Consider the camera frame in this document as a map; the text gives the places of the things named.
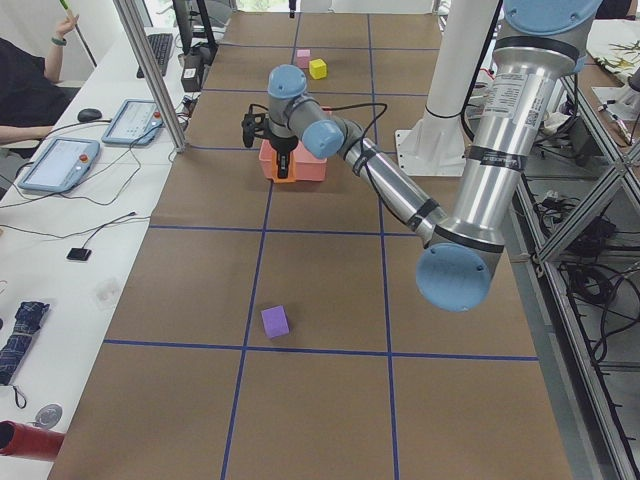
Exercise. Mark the red cylinder bottle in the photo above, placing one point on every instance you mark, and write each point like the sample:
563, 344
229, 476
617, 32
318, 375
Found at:
28, 442

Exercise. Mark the aluminium frame post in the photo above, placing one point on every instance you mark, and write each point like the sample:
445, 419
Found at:
135, 32

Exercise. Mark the pink foam block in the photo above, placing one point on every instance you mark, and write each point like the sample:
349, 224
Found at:
303, 57

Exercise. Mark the left teach pendant tablet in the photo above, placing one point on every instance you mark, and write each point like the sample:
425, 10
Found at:
61, 166

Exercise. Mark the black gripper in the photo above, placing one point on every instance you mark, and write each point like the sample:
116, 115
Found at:
281, 145

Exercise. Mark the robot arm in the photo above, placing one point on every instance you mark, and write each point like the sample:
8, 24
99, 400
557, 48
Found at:
458, 218

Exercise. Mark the seated person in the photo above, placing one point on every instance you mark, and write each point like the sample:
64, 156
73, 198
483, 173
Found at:
31, 100

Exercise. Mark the purple foam block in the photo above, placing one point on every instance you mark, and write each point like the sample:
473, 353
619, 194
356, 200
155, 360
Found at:
275, 322

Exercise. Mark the black computer mouse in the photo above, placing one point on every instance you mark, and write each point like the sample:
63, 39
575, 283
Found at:
89, 115

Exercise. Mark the folded blue umbrella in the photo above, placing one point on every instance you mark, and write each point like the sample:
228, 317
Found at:
28, 319

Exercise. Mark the pink plastic bin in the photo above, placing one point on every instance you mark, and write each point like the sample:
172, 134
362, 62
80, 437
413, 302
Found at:
303, 165

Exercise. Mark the yellow foam block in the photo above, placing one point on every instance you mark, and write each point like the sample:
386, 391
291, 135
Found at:
318, 69

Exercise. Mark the teach pendant tablet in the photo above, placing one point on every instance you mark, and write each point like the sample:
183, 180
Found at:
136, 123
61, 166

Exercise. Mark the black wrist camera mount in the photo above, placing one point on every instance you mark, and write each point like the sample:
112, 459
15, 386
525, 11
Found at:
254, 126

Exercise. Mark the black keyboard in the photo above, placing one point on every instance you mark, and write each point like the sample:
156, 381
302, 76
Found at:
161, 45

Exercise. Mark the small black device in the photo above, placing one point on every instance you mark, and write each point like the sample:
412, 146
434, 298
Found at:
80, 254

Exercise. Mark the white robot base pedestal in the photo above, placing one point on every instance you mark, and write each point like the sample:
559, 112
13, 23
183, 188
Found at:
435, 145

